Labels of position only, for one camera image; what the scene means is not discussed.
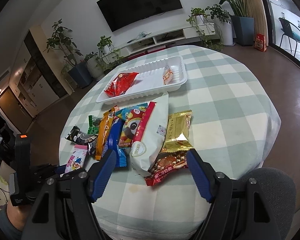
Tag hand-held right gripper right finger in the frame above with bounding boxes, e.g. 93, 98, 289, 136
186, 149, 282, 240

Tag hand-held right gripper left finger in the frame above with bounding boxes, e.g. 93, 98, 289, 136
21, 149, 117, 240

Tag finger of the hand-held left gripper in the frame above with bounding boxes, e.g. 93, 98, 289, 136
34, 169, 67, 181
32, 163, 60, 171

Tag pink snack packet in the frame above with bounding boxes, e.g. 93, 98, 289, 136
64, 144, 87, 174

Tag brown red snack packet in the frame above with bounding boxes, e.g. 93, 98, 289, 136
144, 149, 190, 187

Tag blue wafer packet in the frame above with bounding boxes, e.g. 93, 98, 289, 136
101, 117, 128, 168

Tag black cookie packet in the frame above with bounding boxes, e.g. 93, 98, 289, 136
66, 126, 98, 156

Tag green snack packet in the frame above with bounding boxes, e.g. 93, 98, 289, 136
88, 115, 104, 135

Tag gold snack packet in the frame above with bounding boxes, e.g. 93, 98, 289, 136
161, 110, 193, 153

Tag panda print snack packet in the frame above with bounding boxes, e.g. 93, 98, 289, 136
116, 102, 150, 148

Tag large white snack bag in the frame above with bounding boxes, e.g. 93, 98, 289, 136
129, 92, 169, 177

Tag white plastic tray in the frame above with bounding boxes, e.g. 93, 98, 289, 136
96, 55, 188, 105

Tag small orange white snack packet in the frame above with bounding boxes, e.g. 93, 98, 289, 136
162, 66, 175, 85

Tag person's left forearm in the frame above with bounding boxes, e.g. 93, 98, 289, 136
0, 211, 24, 240

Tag person's left hand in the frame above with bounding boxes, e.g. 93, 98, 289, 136
6, 201, 34, 232

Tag brown door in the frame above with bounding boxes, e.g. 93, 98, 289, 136
0, 87, 32, 128

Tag grey office chair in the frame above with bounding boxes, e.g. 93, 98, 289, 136
236, 167, 297, 240

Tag tall plant in blue pot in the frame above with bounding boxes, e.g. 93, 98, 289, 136
45, 19, 93, 88

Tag dark shelving unit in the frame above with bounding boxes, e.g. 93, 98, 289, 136
24, 29, 68, 98

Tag small plant in ribbed pot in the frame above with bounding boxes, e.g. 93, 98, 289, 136
84, 52, 105, 79

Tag trailing plant on stand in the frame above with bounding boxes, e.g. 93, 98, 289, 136
96, 35, 125, 70

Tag bushy plant in tall white pot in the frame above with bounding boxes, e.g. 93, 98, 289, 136
211, 4, 235, 47

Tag red paper bag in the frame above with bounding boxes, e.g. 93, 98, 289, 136
254, 33, 267, 52

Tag white television cabinet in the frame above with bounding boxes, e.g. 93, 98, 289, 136
114, 21, 222, 58

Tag large-leaf plant in grey pot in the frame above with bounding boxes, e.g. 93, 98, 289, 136
201, 0, 255, 47

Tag trailing plant in white pot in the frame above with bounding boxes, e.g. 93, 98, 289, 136
186, 7, 224, 52

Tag black metal chair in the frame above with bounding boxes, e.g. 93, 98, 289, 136
278, 17, 300, 55

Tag wooden slatted panel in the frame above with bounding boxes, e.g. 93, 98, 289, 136
240, 0, 269, 45

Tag wall-mounted black television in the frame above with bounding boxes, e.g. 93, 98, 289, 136
96, 0, 183, 32

